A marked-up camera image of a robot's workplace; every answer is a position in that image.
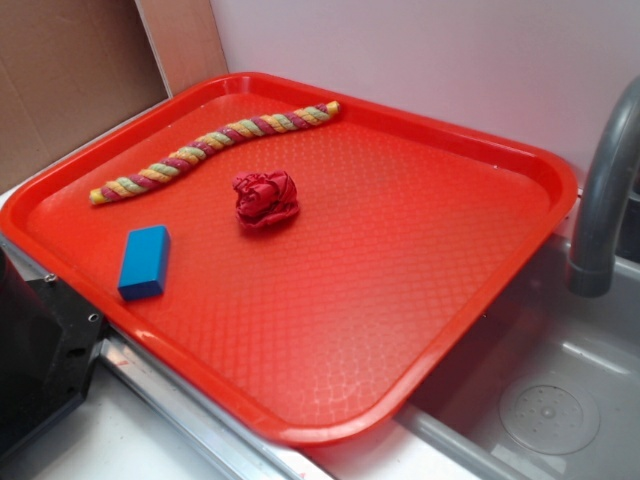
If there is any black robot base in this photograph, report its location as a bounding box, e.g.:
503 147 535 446
1 252 105 460

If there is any red plastic tray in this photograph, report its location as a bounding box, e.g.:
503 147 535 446
1 73 577 446

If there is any crumpled red cloth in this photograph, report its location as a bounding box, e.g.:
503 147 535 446
232 170 300 233

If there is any blue rectangular block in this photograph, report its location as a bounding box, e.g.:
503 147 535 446
117 225 171 301

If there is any grey plastic faucet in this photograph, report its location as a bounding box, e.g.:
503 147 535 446
566 79 639 298

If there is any grey plastic sink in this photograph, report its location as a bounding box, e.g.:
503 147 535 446
396 214 639 479

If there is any round sink drain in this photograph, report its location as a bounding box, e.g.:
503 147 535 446
499 378 600 455

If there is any brown cardboard panel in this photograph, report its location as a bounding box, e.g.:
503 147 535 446
1 1 227 191

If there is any multicolored twisted rope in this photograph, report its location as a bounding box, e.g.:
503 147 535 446
88 100 342 207

